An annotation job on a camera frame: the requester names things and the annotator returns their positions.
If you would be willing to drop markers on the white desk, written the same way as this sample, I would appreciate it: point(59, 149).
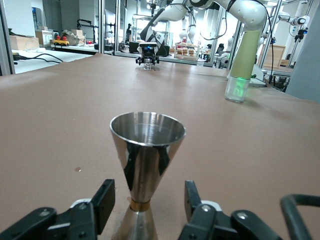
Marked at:
point(50, 66)

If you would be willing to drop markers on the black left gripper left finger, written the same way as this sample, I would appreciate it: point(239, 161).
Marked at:
point(102, 207)

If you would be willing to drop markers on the steel double jigger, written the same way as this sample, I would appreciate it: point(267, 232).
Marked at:
point(147, 155)

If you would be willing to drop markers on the light wooden box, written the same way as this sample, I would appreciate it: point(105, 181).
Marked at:
point(22, 43)

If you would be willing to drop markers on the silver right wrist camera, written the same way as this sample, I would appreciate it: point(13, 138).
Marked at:
point(147, 45)

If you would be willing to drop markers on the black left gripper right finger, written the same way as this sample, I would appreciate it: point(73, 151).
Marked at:
point(197, 220)

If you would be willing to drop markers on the clear glass beaker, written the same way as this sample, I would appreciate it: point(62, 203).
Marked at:
point(147, 66)

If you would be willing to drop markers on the yellow toy truck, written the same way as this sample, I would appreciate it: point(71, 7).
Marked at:
point(61, 42)

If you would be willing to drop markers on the plywood crate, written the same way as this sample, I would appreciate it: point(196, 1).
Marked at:
point(271, 56)

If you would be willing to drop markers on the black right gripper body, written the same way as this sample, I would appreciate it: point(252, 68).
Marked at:
point(148, 53)

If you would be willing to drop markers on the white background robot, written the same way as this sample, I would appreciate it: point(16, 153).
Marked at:
point(191, 30)

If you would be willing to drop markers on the white robot arm with camera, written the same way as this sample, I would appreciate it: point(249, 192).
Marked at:
point(300, 20)

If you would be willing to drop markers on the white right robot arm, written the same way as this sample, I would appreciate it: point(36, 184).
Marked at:
point(250, 12)

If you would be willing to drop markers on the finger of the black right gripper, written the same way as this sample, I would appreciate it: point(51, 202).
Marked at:
point(139, 61)
point(156, 60)

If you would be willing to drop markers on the shelf rack with bread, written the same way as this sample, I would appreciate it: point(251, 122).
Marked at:
point(186, 51)

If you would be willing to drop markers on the grey partition panel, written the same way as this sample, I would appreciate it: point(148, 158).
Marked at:
point(307, 62)

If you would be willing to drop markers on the aluminium frame post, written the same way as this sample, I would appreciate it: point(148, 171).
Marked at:
point(101, 25)
point(117, 25)
point(6, 50)

